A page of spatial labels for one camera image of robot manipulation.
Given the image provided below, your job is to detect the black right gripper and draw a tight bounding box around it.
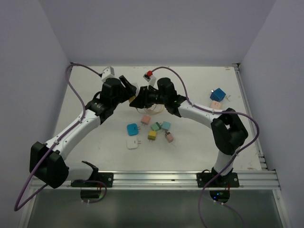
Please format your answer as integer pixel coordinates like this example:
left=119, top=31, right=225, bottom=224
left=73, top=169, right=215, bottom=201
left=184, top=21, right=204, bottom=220
left=131, top=86, right=168, bottom=109

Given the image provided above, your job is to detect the small yellow plug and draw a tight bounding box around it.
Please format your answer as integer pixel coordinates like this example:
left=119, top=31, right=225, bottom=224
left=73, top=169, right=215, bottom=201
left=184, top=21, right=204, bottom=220
left=129, top=96, right=136, bottom=103

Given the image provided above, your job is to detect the salmon pink plug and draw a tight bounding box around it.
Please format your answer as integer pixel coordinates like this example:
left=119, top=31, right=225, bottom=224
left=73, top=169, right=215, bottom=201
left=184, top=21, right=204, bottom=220
left=140, top=115, right=151, bottom=125

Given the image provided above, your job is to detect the green plug adapter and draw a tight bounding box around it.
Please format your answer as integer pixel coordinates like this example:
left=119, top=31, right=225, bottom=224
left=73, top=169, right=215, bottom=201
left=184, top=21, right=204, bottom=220
left=151, top=122, right=162, bottom=132

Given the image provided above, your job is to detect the bright blue plug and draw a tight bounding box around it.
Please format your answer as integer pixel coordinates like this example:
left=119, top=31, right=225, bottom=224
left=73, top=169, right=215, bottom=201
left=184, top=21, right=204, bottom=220
left=126, top=123, right=140, bottom=136

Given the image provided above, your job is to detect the light teal plug adapter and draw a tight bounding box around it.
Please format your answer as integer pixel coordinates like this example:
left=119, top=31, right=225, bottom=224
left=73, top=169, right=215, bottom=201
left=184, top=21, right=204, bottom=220
left=161, top=121, right=171, bottom=131

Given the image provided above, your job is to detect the yellow olive plug adapter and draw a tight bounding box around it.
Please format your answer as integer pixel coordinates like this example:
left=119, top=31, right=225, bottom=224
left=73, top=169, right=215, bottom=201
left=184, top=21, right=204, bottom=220
left=147, top=130, right=157, bottom=141

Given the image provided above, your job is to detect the white plug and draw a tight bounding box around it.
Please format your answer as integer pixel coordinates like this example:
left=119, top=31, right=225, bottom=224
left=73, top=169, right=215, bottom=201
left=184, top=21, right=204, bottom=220
left=126, top=137, right=141, bottom=150

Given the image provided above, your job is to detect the pink brown plug adapter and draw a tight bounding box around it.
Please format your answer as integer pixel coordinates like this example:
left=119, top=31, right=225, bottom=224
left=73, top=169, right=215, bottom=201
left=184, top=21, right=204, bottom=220
left=165, top=132, right=174, bottom=143

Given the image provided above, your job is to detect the pink cube socket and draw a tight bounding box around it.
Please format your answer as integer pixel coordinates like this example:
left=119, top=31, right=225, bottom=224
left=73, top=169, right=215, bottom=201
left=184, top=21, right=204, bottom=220
left=210, top=100, right=222, bottom=110

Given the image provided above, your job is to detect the dark blue cube socket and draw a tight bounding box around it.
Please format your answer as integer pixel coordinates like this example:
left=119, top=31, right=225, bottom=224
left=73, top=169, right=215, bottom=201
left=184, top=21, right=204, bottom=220
left=210, top=88, right=226, bottom=102

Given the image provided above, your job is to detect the white charger block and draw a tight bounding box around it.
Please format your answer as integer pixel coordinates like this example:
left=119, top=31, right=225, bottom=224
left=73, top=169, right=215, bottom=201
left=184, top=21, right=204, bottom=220
left=132, top=83, right=139, bottom=90

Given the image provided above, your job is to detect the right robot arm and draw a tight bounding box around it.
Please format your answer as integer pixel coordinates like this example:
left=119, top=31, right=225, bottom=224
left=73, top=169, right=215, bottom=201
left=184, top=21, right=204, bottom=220
left=130, top=77, right=248, bottom=187

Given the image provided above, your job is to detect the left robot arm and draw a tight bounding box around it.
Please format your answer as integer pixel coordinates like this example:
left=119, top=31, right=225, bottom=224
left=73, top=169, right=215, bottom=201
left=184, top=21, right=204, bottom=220
left=29, top=76, right=138, bottom=189

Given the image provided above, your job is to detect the thin orange cable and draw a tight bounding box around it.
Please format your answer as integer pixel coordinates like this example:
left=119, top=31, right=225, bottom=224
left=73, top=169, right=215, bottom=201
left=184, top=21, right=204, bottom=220
left=136, top=103, right=164, bottom=116

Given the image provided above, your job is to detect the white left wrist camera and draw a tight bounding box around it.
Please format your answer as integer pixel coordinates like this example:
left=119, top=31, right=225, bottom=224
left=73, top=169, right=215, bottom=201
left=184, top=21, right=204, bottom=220
left=100, top=66, right=115, bottom=82

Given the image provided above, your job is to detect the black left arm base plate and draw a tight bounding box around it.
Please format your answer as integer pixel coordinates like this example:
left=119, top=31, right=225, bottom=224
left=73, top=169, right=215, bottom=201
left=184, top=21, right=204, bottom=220
left=71, top=172, right=114, bottom=188

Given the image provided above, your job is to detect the aluminium right side rail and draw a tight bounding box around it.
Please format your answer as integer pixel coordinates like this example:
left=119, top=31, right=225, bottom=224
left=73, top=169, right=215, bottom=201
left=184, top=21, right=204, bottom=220
left=232, top=64, right=268, bottom=171

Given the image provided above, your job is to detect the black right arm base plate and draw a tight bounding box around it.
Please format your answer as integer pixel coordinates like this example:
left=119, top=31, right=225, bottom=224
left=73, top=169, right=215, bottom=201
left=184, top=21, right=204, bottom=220
left=196, top=170, right=240, bottom=188

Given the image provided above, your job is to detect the aluminium table front rail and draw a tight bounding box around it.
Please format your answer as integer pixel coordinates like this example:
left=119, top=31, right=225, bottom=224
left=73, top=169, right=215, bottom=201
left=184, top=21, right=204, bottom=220
left=29, top=169, right=282, bottom=190

